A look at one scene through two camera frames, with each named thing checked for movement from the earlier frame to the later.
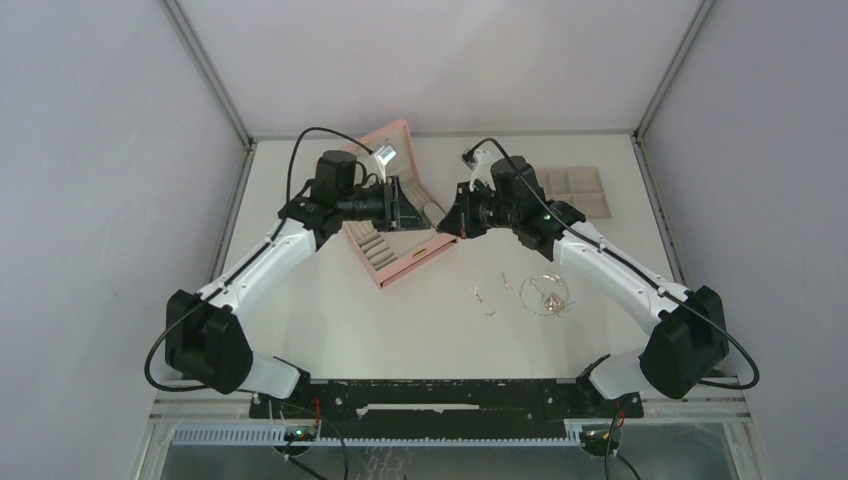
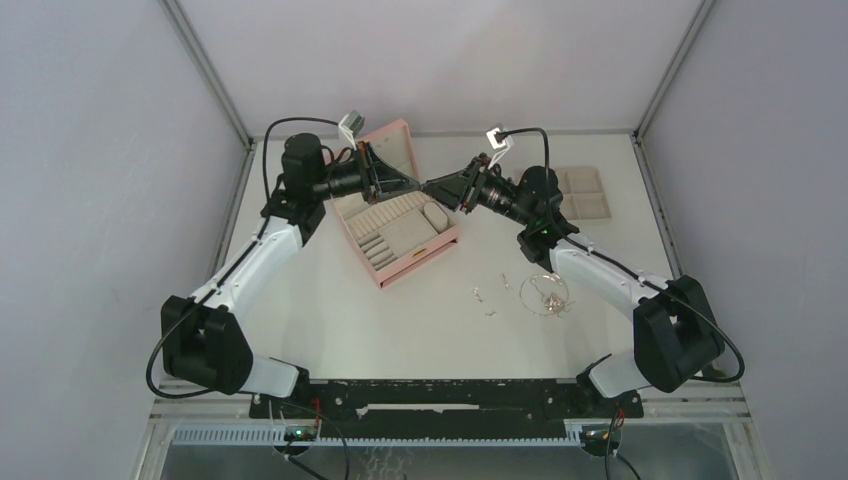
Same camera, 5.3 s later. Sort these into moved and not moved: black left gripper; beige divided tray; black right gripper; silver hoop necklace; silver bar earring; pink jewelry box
Moved: black left gripper; black right gripper
Not moved: pink jewelry box; beige divided tray; silver bar earring; silver hoop necklace
